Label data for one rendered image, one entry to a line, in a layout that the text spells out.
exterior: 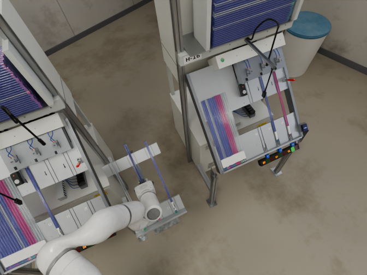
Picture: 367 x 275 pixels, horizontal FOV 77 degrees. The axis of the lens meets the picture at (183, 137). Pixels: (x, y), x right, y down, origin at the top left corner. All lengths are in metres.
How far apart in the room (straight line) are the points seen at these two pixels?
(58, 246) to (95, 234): 0.12
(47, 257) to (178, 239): 1.52
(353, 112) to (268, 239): 1.83
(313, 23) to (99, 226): 3.01
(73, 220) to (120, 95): 1.97
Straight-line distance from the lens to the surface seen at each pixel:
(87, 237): 0.82
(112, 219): 0.83
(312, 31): 3.12
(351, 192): 2.75
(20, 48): 1.22
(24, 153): 1.54
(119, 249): 2.35
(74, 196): 1.92
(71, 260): 0.85
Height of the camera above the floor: 2.22
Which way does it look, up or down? 57 degrees down
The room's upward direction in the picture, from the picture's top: 7 degrees counter-clockwise
